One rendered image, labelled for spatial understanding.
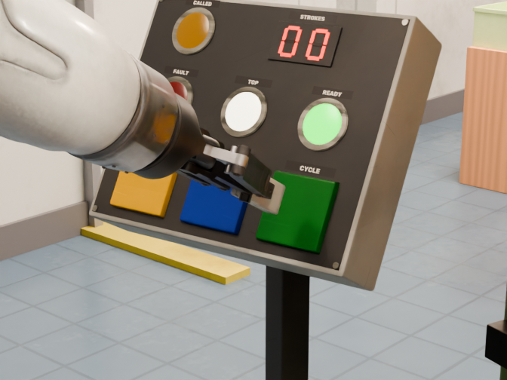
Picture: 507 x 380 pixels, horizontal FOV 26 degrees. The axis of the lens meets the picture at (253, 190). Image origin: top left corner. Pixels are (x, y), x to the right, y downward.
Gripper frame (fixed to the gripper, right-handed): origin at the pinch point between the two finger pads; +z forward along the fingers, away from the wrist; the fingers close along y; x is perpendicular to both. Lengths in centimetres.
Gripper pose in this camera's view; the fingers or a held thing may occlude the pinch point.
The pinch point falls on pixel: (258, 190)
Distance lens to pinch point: 105.9
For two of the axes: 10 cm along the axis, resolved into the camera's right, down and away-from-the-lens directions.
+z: 4.9, 2.7, 8.3
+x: 2.8, -9.5, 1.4
